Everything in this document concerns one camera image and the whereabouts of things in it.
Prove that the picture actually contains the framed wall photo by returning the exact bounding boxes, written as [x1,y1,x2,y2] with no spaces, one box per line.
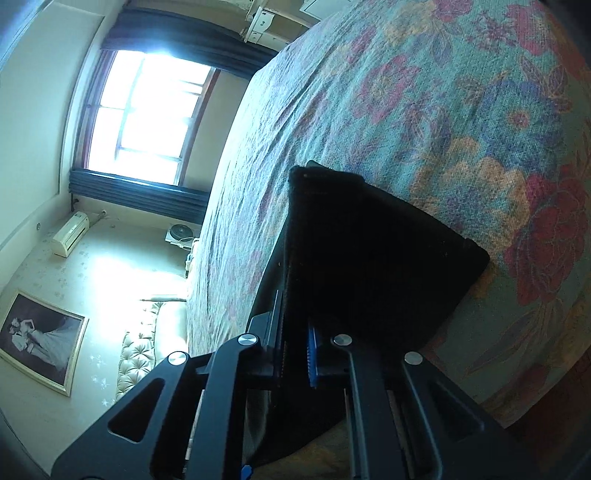
[0,289,89,398]

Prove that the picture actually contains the white air conditioner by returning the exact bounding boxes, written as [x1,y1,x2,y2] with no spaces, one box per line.
[52,211,90,258]

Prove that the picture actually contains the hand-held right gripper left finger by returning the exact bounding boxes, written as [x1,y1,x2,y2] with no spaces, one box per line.
[52,290,291,480]

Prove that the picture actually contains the white cabinet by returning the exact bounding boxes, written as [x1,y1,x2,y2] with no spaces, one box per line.
[240,0,326,44]

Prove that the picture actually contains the white fan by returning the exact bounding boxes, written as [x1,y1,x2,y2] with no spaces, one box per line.
[164,223,201,248]

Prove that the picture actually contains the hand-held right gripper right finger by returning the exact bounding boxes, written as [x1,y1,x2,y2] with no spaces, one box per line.
[306,322,530,480]

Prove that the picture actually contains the black pants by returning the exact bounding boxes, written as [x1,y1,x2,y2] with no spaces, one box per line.
[252,161,490,468]

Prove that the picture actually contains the floral bedspread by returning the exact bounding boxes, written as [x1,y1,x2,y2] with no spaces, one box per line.
[185,0,591,480]

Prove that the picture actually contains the cream tufted headboard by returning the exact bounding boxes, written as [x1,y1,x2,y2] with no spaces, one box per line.
[114,295,189,403]

